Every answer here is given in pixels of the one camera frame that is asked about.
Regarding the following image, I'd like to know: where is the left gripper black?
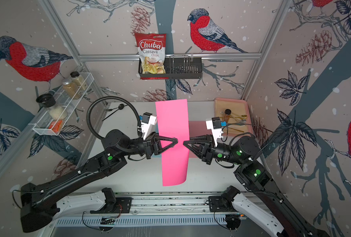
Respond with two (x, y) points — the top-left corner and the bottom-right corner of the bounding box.
(120, 132), (175, 161)

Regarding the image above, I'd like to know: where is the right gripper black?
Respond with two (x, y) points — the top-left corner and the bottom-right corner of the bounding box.
(186, 135), (245, 168)

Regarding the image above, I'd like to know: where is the magenta paper sheet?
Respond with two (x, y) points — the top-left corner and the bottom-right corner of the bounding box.
(155, 99), (190, 186)

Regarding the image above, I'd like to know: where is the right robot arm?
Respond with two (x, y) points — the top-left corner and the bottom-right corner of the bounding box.
(183, 132), (329, 237)

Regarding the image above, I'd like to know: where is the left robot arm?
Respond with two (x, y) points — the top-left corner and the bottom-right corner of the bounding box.
(20, 129), (178, 233)

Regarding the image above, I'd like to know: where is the light pink paper sheet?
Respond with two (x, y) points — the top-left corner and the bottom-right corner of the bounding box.
(188, 120), (214, 159)

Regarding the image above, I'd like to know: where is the red pepper spice jar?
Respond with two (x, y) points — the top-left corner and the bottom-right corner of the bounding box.
(223, 109), (232, 123)

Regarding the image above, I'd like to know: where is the silver spoon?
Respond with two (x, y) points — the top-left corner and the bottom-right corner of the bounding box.
(234, 119), (246, 123)

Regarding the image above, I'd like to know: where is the pink plastic tray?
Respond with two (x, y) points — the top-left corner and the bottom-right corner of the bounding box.
(213, 97), (254, 139)

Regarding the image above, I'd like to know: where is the black spoon on table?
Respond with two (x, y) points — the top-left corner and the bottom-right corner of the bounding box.
(103, 104), (126, 121)

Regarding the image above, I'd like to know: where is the Chuba cassava chips bag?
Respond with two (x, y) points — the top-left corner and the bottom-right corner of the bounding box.
(135, 33), (167, 75)

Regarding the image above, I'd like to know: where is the tan spice bottle front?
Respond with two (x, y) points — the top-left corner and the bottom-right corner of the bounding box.
(62, 79), (81, 100)

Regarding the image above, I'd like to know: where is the tan spice bottle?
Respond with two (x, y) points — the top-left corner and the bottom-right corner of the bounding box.
(70, 71), (88, 91)
(62, 79), (81, 100)

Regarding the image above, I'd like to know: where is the small red box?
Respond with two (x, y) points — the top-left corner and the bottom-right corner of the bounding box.
(48, 120), (64, 133)

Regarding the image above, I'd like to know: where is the tan spice bottle rear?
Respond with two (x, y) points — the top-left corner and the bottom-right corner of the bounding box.
(70, 71), (88, 91)

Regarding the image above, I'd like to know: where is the black lid grinder jar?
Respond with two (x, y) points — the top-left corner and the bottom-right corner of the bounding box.
(36, 93), (68, 121)

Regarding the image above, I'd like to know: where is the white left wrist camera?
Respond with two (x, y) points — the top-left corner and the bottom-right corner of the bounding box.
(140, 112), (157, 140)

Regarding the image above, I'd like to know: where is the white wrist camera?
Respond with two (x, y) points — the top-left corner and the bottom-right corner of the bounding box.
(206, 117), (227, 147)
(140, 112), (157, 140)

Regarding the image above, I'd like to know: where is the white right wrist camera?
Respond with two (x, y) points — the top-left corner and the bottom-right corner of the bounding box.
(206, 117), (227, 147)

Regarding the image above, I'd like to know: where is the gold spoon cream handle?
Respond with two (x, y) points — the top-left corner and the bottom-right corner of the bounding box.
(232, 115), (247, 119)

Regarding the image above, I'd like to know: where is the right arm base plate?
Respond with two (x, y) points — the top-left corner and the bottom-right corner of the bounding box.
(207, 195), (251, 212)

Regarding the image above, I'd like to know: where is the black corrugated cable hose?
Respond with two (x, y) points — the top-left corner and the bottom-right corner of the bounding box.
(86, 96), (142, 140)

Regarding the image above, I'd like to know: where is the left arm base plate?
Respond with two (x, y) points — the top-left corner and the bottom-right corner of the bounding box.
(103, 197), (133, 214)

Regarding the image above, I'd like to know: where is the black wire wall basket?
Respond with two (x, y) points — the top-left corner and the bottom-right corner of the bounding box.
(138, 55), (203, 80)

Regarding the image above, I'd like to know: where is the clear acrylic wall shelf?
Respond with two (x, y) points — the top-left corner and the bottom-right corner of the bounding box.
(33, 72), (94, 136)

